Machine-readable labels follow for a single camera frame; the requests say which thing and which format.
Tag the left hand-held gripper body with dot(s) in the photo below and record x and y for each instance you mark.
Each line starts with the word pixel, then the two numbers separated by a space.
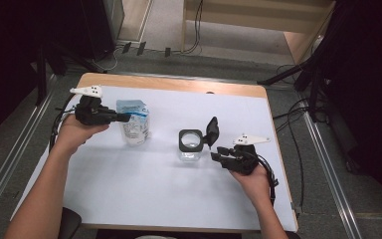
pixel 91 113

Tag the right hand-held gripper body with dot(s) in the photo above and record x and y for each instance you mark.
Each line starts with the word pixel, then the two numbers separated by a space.
pixel 243 162

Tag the white and blue pouch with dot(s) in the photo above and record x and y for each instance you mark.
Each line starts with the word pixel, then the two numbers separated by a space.
pixel 134 132

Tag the clear jar with black lid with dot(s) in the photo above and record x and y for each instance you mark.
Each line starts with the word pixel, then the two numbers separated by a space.
pixel 181 141

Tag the person's right hand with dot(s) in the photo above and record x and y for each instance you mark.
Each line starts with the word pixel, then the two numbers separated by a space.
pixel 257 186

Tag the person's left hand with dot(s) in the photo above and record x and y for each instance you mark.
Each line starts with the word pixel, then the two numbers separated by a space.
pixel 73 136

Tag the dark table grommet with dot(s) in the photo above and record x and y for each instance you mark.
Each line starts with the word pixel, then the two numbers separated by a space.
pixel 210 92

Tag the black metal stand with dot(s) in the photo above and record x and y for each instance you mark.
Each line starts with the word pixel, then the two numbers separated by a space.
pixel 40 76

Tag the small black floor block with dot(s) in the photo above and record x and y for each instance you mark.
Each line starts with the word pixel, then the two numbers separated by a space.
pixel 126 47
pixel 141 48
pixel 167 52

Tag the dark cabinet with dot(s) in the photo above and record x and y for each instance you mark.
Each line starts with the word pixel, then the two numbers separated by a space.
pixel 96 26

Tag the black tripod stand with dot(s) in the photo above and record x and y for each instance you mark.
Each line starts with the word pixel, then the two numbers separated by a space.
pixel 285 73

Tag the black curtain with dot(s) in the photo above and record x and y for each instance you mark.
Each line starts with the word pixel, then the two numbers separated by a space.
pixel 13 49
pixel 374 99

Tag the light wooden shelf unit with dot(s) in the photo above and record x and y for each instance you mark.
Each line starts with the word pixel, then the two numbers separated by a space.
pixel 245 20

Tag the metal floor rail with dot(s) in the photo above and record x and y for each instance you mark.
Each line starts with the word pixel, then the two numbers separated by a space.
pixel 341 199
pixel 11 159

